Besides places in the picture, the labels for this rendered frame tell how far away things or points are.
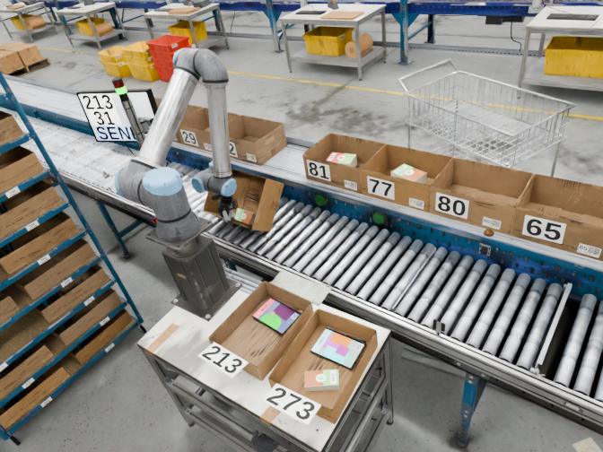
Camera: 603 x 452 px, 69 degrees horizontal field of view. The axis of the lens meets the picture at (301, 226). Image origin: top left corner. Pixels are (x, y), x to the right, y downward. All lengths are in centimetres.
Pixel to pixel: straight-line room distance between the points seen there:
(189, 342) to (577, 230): 172
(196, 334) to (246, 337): 25
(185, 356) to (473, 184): 167
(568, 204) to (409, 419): 134
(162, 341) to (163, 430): 79
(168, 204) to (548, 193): 175
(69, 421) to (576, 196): 300
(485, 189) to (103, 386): 256
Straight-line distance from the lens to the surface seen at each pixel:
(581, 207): 242
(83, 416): 315
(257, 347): 198
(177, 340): 216
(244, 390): 189
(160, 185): 184
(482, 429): 262
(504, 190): 246
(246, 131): 332
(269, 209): 248
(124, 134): 281
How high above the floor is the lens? 230
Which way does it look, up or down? 38 degrees down
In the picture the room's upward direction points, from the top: 11 degrees counter-clockwise
